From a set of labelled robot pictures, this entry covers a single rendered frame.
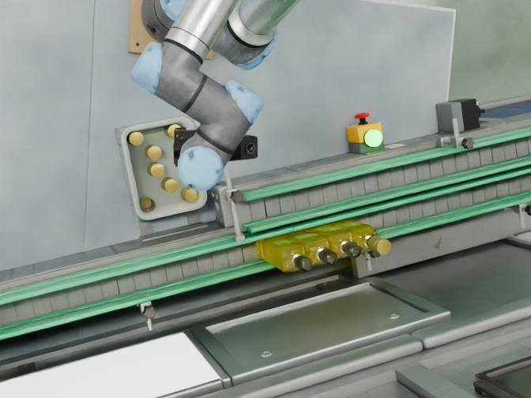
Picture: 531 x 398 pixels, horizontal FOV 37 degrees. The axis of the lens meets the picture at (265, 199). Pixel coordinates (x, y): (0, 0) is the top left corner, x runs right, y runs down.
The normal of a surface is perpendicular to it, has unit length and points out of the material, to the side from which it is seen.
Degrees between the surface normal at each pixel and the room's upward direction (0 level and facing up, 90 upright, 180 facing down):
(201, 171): 16
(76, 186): 0
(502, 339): 0
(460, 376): 90
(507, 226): 0
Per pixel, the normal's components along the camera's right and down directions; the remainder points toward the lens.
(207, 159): 0.07, 0.25
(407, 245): 0.33, 0.11
